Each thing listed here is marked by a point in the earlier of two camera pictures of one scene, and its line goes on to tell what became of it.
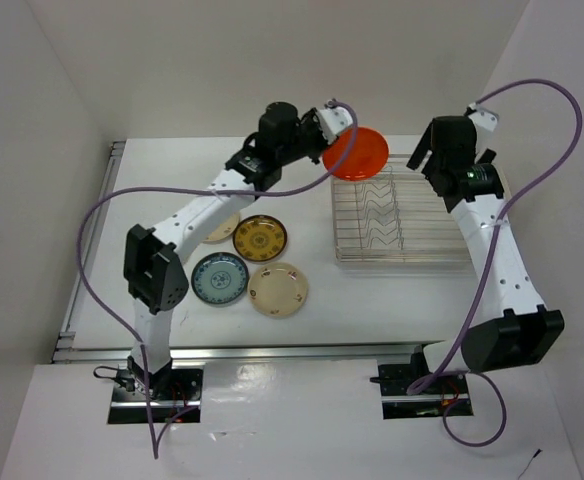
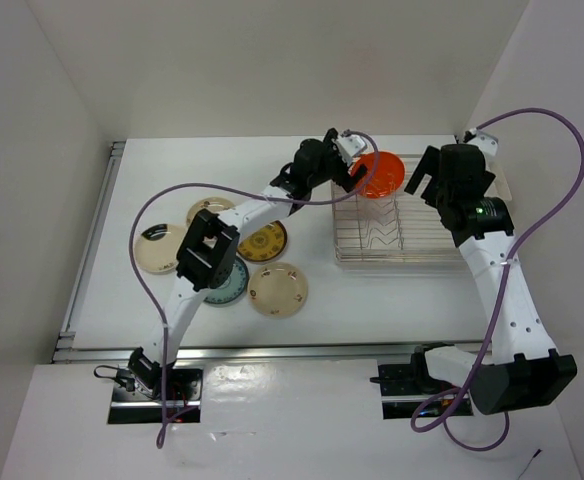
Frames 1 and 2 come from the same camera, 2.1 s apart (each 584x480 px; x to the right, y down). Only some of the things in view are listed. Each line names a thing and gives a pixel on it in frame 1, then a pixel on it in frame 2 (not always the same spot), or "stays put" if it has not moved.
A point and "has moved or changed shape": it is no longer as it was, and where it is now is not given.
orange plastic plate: [365, 158] has moved or changed shape
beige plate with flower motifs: [277, 289] stays put
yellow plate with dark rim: [260, 238] stays put
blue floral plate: [220, 278] stays put
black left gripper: [310, 119] → [345, 181]
